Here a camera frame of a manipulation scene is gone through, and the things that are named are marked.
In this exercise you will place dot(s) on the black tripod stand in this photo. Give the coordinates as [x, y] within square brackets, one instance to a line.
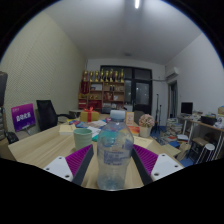
[157, 113]

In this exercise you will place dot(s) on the white paper sheet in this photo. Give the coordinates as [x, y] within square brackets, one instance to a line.
[98, 124]

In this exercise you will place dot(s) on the ceiling light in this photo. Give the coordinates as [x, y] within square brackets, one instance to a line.
[137, 4]

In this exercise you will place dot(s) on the stack of books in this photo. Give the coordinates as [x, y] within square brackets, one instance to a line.
[174, 126]

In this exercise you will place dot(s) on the colourful patterned book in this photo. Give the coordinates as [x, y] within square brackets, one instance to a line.
[81, 124]

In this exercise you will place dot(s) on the cream notebook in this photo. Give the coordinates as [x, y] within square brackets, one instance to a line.
[67, 129]

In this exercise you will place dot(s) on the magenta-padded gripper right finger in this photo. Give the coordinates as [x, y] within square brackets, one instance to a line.
[163, 165]

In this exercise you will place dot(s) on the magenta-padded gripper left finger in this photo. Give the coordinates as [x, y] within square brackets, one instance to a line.
[57, 167]

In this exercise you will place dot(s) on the pale green cup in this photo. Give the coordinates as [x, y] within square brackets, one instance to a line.
[82, 140]

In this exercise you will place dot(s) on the silver ribbed suitcase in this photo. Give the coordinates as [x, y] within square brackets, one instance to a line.
[1, 123]

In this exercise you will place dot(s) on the orange standing card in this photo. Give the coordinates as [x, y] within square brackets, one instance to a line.
[129, 118]

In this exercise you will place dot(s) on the white round stool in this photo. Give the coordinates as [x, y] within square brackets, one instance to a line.
[209, 148]

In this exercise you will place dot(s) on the yellow gift box red ribbon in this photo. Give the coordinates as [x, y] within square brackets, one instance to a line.
[89, 116]

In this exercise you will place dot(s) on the wooden shelf unit with trophies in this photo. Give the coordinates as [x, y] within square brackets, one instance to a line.
[103, 93]

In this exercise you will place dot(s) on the grey office chair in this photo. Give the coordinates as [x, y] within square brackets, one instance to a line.
[138, 116]

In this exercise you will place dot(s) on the potted pink flowers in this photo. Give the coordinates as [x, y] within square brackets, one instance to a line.
[146, 121]

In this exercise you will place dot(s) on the clear plastic water bottle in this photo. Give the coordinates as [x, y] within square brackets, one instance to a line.
[115, 150]

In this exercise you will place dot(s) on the white air conditioner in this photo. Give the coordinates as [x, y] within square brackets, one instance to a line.
[172, 72]

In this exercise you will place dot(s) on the purple sign board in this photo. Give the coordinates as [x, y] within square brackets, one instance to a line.
[23, 116]

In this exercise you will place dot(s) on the black computer monitor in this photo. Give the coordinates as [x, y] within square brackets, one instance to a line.
[187, 108]

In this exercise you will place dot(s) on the black office chair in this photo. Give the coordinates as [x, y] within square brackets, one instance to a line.
[46, 114]

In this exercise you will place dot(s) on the black suitcase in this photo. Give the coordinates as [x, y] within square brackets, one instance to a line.
[12, 137]

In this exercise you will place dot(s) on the orange book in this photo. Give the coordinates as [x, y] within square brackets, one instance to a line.
[135, 130]

